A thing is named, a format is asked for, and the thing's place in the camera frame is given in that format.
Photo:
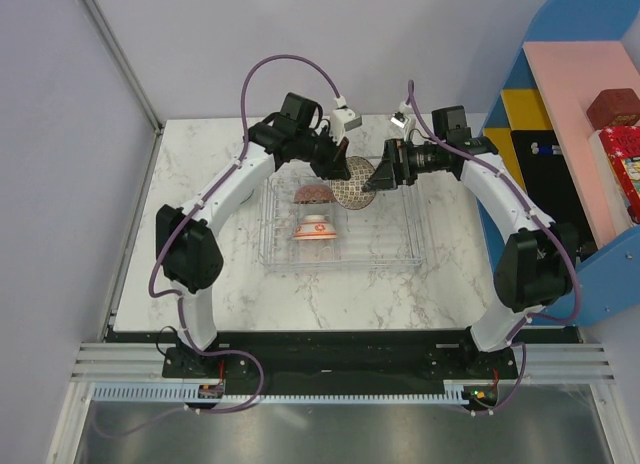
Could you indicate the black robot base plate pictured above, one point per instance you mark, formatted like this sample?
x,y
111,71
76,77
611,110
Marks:
x,y
405,360

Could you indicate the aluminium corner post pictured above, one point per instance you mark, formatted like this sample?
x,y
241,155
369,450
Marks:
x,y
116,53

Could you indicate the aluminium rail frame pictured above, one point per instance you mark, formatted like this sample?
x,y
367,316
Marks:
x,y
562,407

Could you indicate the pale green glazed bowl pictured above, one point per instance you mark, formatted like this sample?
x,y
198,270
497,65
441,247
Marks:
x,y
247,198

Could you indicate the white slotted cable duct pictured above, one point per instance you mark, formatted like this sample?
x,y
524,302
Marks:
x,y
194,393

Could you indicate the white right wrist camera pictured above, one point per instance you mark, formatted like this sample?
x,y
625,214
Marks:
x,y
404,118

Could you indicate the black board with markers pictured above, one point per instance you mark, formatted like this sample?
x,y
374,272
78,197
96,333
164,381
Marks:
x,y
549,183

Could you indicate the orange white floral bowl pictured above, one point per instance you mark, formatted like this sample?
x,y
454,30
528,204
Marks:
x,y
314,227

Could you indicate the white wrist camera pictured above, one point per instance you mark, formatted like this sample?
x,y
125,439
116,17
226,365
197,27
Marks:
x,y
343,119
404,118

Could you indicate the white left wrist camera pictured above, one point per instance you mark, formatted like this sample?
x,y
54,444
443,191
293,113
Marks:
x,y
343,119

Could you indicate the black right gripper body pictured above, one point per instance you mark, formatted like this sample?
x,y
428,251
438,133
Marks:
x,y
398,150

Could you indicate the dark red box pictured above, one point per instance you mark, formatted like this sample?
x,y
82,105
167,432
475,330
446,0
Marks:
x,y
614,108

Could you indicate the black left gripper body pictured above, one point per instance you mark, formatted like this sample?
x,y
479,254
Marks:
x,y
326,152

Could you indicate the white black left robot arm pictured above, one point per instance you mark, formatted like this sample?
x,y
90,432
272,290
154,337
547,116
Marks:
x,y
187,251

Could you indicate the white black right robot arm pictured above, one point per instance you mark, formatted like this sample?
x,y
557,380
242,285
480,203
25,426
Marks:
x,y
537,264

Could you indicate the red christmas tin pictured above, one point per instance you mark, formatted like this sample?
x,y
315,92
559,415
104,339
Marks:
x,y
621,146

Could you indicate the brown lattice pattern bowl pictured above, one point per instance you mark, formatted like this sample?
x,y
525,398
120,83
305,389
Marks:
x,y
349,193

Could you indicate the clear wire dish rack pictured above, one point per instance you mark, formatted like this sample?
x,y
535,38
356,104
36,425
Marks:
x,y
386,234

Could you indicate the blue toy shelf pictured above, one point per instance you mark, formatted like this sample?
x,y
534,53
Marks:
x,y
571,52

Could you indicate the red floral pattern bowl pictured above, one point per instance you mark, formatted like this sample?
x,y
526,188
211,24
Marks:
x,y
312,194

